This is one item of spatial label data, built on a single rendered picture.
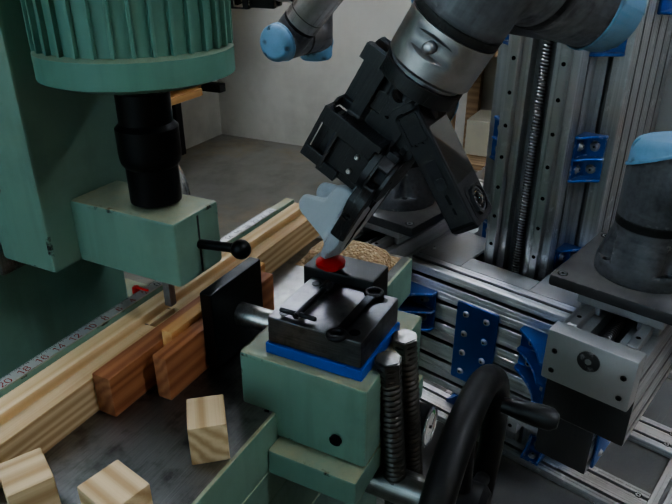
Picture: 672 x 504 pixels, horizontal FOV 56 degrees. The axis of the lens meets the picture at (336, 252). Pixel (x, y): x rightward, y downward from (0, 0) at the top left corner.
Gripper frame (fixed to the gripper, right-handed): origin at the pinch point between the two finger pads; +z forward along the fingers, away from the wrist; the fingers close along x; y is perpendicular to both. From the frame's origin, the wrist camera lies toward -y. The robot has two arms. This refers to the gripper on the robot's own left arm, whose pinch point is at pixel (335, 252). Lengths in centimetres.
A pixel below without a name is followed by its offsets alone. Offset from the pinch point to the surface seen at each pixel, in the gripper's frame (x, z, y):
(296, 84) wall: -320, 149, 136
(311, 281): 1.8, 3.5, 0.1
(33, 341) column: 10.4, 31.3, 23.0
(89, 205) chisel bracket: 8.9, 8.5, 22.2
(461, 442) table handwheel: 10.8, -1.1, -19.1
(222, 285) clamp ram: 5.8, 8.0, 6.9
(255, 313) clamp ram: 4.2, 9.6, 2.8
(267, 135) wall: -319, 194, 138
